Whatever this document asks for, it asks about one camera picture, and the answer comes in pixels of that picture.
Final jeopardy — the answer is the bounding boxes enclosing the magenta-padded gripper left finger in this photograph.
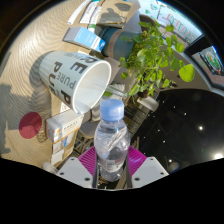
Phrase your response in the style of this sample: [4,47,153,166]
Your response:
[56,146,100,188]

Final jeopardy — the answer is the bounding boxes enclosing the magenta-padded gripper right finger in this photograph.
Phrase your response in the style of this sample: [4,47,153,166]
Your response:
[125,145,170,189]

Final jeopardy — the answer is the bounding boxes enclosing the clear blue-capped water bottle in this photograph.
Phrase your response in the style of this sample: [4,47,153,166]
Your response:
[93,98,132,183]

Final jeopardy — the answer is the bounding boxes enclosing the small white blue packet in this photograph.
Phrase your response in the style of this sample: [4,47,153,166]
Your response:
[49,137,78,166]

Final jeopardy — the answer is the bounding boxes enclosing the white orange flat box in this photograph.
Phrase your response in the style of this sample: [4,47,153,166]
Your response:
[45,109,85,145]

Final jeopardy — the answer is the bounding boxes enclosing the flat round red coaster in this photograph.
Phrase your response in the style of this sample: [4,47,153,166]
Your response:
[18,111,43,140]

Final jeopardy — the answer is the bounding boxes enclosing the group of ceiling spotlights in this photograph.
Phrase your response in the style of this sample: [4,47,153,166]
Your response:
[166,103,224,164]

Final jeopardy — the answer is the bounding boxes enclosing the white mug with black lettering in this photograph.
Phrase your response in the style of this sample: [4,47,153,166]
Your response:
[38,50,113,115]

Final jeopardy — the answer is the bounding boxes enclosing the green potted plant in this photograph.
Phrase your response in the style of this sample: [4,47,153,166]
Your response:
[98,20,196,99]

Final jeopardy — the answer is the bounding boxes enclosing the small blue white carton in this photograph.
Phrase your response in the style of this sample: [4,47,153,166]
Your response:
[63,26,107,53]

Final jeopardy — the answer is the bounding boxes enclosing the window with festive decals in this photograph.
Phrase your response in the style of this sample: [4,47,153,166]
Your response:
[138,0,224,88]

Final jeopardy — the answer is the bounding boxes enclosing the white green tube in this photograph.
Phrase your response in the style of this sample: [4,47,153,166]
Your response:
[87,1,103,33]

